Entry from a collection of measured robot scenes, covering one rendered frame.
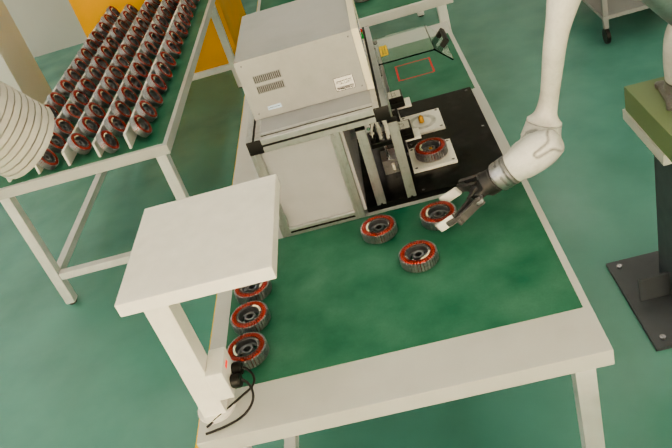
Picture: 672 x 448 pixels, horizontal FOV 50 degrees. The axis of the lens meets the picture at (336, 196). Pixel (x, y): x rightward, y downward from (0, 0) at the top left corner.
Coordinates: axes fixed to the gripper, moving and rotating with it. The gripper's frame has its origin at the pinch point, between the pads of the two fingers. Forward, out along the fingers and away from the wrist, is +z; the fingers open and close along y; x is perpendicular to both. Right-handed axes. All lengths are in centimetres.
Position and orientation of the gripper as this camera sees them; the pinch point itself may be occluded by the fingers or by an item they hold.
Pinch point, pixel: (442, 212)
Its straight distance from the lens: 223.5
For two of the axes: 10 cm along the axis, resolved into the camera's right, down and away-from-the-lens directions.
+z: -6.8, 5.0, 5.3
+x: 7.1, 6.3, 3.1
